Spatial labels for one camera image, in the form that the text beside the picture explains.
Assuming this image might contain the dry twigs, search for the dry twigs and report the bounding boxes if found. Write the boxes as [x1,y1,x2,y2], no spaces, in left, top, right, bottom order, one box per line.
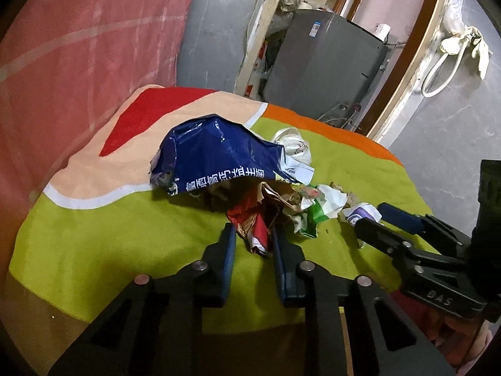
[319,102,364,131]

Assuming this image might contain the white crumpled plastic bag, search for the white crumpled plastic bag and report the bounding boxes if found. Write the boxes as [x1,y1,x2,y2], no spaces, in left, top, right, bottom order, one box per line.
[273,127,315,183]

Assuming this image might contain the colourful printed blanket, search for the colourful printed blanket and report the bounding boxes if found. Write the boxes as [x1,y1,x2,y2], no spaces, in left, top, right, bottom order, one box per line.
[8,84,433,376]

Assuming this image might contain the white rubber gloves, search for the white rubber gloves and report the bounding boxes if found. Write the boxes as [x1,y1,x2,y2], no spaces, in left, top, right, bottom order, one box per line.
[438,25,494,80]

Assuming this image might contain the red cardboard scrap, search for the red cardboard scrap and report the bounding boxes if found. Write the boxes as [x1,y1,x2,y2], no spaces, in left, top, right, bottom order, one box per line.
[227,199,275,258]

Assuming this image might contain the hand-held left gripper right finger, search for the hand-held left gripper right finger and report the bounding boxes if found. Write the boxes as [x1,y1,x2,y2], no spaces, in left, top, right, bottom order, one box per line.
[271,223,457,376]

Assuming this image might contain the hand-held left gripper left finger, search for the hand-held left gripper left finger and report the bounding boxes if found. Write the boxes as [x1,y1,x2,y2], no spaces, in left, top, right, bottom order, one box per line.
[49,222,237,376]

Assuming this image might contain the purple and white wrapper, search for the purple and white wrapper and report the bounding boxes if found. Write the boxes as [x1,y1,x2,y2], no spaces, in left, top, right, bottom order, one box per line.
[342,202,383,228]

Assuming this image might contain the green and white wrapper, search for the green and white wrapper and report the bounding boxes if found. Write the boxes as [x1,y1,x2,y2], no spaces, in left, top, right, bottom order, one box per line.
[292,184,349,239]

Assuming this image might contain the crumpled brown paper wrapper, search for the crumpled brown paper wrapper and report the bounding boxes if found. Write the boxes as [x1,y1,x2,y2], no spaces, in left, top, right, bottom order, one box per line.
[204,180,311,220]

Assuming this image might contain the door frame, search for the door frame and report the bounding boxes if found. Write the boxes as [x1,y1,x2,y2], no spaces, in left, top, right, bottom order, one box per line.
[234,0,452,142]

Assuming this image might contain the grey washing machine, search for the grey washing machine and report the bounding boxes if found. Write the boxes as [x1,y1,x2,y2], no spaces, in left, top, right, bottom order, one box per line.
[263,9,390,121]

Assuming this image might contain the white hose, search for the white hose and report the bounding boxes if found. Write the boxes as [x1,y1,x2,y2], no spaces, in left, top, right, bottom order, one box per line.
[421,35,470,97]

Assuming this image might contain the person's right forearm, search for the person's right forearm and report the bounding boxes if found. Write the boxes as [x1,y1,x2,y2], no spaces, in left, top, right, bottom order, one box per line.
[425,307,494,376]

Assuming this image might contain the blue plastic bag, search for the blue plastic bag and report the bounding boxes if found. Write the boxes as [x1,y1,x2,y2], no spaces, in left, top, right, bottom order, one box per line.
[149,114,311,197]

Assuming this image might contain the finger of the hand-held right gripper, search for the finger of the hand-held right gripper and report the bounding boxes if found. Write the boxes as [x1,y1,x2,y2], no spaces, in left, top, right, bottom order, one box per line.
[378,202,472,253]
[354,218,468,279]

